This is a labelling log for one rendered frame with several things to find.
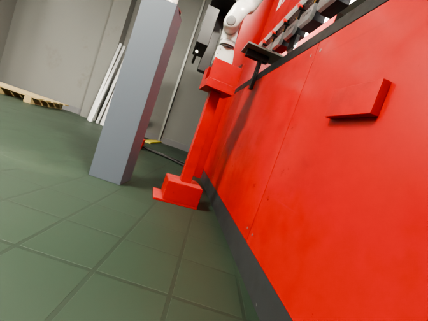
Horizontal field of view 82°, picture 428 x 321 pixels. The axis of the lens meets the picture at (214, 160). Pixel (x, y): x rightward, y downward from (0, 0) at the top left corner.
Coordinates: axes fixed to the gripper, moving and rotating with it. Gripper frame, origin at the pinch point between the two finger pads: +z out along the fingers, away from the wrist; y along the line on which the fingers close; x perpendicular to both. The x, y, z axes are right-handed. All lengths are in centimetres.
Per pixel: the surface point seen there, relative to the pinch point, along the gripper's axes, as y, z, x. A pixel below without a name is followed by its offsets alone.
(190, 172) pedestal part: 2, 55, -2
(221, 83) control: -1.4, 4.3, 5.0
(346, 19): -16, -10, 71
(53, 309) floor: 39, 71, 88
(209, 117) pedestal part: -0.8, 22.7, -2.0
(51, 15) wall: 248, -107, -433
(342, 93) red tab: -11, 14, 85
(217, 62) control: 3.7, -5.1, 5.0
